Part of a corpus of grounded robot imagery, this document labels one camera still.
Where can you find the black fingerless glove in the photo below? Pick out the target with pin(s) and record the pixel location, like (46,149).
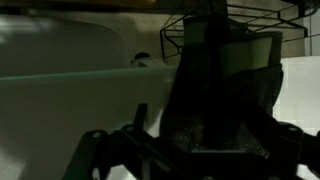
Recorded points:
(186,83)
(246,100)

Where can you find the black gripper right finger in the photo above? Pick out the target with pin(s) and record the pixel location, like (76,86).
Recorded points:
(293,153)

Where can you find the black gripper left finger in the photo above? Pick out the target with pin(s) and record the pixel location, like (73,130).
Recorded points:
(100,156)

